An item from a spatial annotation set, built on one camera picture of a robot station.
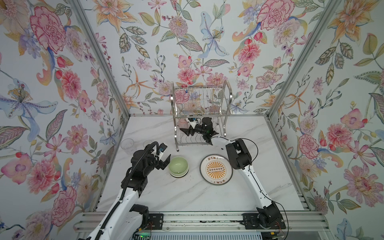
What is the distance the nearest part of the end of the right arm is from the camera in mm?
919

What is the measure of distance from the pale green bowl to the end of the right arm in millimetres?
190

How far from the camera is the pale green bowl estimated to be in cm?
85
